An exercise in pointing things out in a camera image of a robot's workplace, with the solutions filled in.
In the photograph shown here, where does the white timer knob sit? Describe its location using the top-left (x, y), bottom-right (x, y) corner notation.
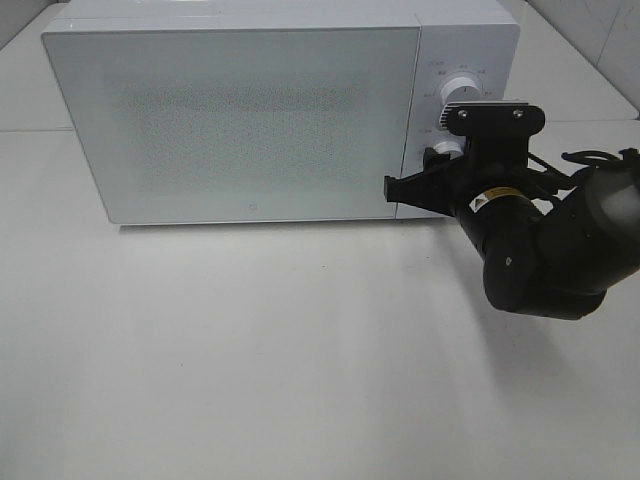
top-left (433, 140), bottom-right (463, 158)

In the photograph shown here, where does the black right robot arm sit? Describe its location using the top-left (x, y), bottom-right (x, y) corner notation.
top-left (416, 140), bottom-right (639, 320)

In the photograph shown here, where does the white microwave oven body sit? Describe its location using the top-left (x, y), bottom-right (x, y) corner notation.
top-left (41, 1), bottom-right (520, 220)

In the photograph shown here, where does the upper white power knob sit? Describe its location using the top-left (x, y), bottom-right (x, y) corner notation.
top-left (439, 72), bottom-right (483, 106)

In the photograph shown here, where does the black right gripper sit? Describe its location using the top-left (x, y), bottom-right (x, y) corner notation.
top-left (384, 137), bottom-right (540, 225)

